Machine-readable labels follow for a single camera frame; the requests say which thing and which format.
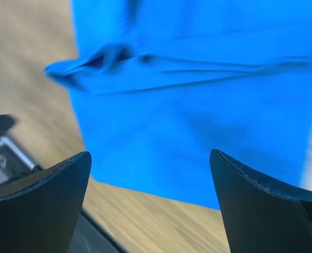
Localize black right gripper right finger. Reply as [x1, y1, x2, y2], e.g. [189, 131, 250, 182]
[210, 149, 312, 253]

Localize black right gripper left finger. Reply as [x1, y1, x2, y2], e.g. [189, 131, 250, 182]
[0, 152, 92, 252]

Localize blue t shirt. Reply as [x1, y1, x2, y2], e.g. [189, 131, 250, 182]
[45, 1, 312, 209]

